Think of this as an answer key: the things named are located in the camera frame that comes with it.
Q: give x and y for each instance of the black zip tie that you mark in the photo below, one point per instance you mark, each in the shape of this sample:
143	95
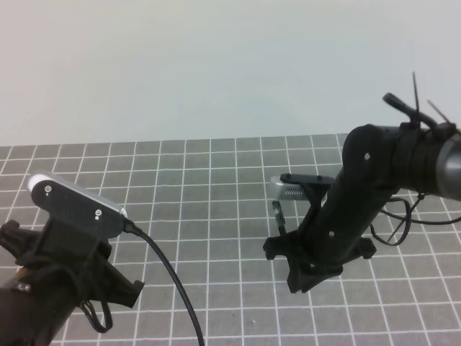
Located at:
422	117

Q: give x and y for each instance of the black pen cap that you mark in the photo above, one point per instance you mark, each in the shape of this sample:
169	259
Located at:
279	217

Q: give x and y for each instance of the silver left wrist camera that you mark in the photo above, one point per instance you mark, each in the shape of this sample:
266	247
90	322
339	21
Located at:
75	206

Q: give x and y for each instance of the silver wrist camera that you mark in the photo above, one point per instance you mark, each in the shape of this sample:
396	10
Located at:
75	206
298	186

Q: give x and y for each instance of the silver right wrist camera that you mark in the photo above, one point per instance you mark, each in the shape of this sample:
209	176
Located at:
298	186

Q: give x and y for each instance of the grey grid tablecloth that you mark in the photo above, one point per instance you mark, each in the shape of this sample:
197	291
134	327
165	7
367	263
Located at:
205	204

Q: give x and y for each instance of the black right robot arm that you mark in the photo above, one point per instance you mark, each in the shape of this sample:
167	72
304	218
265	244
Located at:
377	162

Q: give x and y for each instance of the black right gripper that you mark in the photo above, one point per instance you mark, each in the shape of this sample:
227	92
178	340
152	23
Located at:
319	252

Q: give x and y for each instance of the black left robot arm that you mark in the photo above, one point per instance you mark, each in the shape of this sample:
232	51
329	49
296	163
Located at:
34	317

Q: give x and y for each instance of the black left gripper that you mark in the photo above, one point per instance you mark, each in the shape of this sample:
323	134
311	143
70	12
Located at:
64	256

